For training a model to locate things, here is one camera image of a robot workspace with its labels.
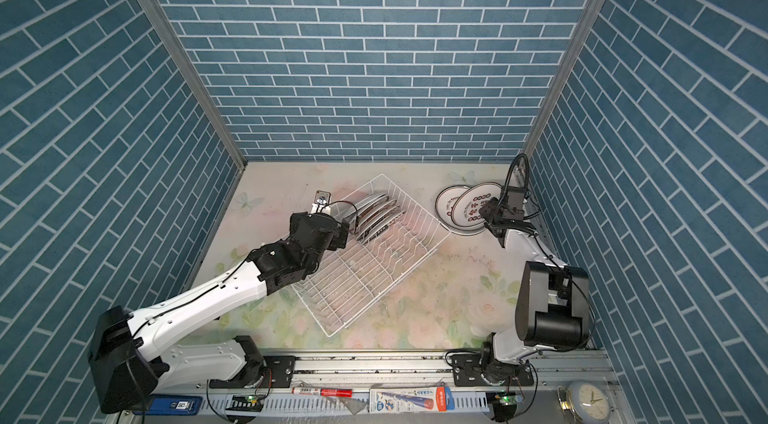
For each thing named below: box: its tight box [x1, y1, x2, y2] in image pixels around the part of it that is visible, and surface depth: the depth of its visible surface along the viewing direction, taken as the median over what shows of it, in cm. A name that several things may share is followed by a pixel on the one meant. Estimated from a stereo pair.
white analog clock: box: [570, 381, 611, 424], surface depth 68 cm
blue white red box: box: [369, 386, 455, 413], surface depth 71 cm
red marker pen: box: [292, 387, 354, 397], surface depth 72 cm
